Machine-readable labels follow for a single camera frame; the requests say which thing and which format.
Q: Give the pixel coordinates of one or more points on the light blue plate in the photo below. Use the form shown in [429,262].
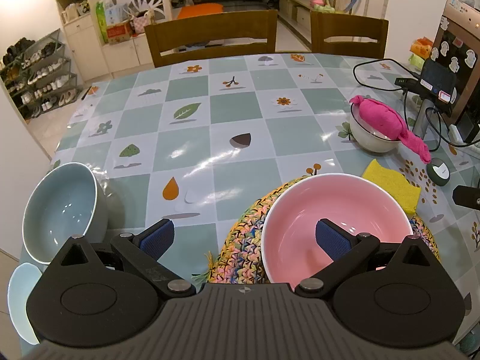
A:
[22,281]

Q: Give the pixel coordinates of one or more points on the brown cabinet with stickers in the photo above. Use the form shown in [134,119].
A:
[456,47]

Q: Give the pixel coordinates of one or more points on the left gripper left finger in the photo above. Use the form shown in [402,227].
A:
[140,255]

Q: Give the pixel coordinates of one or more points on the pink cloth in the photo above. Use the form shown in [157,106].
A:
[388,122]

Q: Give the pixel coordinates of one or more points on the white bowl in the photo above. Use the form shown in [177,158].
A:
[367,137]

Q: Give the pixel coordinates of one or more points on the right wooden chair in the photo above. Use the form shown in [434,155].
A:
[348,35]

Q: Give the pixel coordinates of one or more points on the yellow sponge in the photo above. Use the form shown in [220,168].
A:
[395,184]

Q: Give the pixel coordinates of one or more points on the white shelf cabinet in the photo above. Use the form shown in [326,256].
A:
[102,37]

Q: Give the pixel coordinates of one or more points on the phone on stand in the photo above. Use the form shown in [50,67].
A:
[435,87]

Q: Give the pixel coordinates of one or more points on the shoe rack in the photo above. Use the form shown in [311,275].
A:
[38,75]

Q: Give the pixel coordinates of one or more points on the pink ceramic bowl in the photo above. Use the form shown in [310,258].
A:
[289,248]

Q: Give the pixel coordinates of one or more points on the light blue bowl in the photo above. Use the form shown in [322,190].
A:
[67,201]

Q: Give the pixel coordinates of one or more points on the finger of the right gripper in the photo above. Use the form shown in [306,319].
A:
[468,197]

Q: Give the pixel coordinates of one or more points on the left wooden chair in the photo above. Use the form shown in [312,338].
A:
[260,26]

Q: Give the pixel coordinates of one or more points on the wooden chair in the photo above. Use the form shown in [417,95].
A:
[348,35]
[260,26]

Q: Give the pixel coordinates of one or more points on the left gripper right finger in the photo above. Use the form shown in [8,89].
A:
[347,251]

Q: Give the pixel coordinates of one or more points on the patterned tablecloth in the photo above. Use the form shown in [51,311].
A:
[200,142]

